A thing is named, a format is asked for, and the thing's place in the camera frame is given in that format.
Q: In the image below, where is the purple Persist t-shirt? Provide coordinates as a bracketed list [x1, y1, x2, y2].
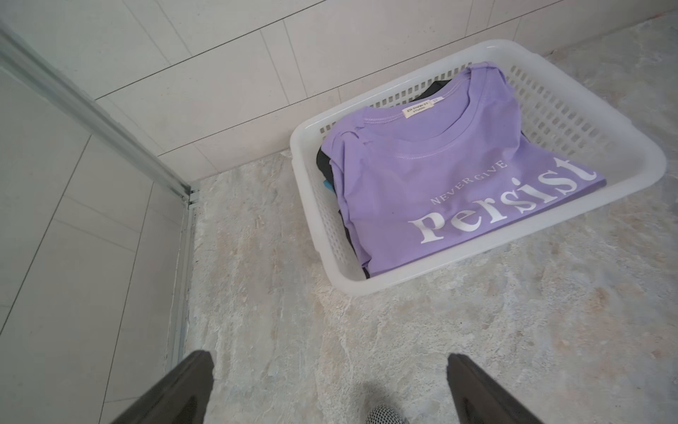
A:
[320, 63, 606, 277]

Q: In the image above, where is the purple glitter microphone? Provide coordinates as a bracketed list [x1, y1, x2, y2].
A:
[365, 405, 409, 424]

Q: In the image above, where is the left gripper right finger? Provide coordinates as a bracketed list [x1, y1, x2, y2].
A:
[447, 353, 543, 424]

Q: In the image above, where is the teal t-shirt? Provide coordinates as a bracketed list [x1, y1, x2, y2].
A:
[323, 180, 335, 193]

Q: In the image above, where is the white plastic laundry basket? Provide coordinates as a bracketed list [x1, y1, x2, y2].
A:
[290, 39, 667, 296]

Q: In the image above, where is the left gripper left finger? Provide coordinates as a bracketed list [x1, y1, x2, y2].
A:
[112, 350, 215, 424]

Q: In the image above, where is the black t-shirt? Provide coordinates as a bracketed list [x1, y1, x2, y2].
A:
[316, 79, 451, 279]

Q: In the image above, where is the aluminium corner post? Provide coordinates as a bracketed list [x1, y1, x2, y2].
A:
[1, 24, 199, 371]

